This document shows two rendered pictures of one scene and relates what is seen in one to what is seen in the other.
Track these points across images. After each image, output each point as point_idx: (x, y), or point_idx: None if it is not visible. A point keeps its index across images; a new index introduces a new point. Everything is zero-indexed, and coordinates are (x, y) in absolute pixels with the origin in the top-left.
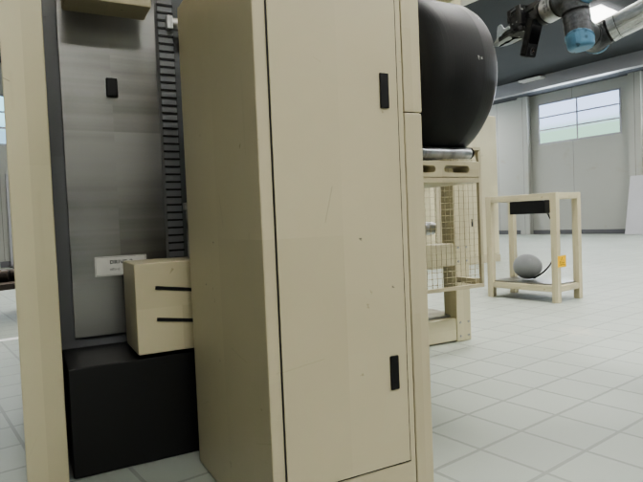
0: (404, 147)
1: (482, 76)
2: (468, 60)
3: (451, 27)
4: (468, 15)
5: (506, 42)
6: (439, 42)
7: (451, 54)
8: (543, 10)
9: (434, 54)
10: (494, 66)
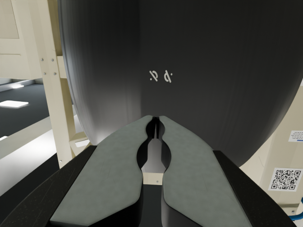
0: None
1: (150, 5)
2: (216, 61)
3: (236, 148)
4: (149, 168)
5: (143, 147)
6: (283, 110)
7: (282, 75)
8: None
9: (300, 79)
10: (96, 50)
